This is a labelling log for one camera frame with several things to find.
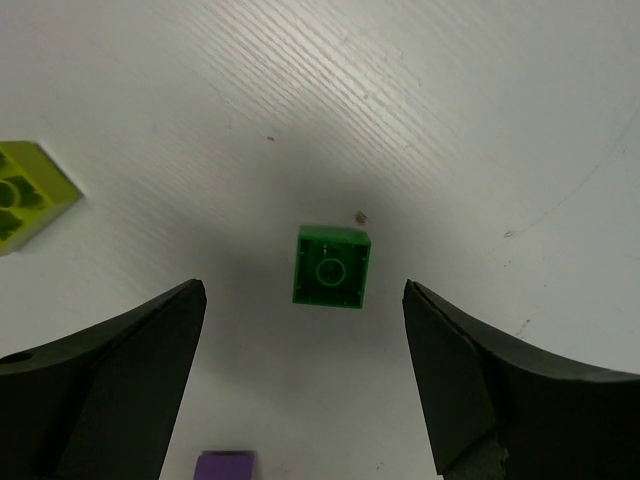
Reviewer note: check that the purple lego brick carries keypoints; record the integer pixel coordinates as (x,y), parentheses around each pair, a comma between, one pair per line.
(225,465)

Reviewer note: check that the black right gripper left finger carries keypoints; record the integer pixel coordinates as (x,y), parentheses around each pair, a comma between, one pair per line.
(102,403)

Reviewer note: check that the lime curved lego brick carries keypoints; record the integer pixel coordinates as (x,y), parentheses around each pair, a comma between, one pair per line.
(34,193)

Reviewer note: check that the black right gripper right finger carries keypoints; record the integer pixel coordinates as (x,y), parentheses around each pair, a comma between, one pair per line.
(497,407)

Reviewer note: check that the dark green small lego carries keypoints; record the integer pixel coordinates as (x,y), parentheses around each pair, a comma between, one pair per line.
(331,266)

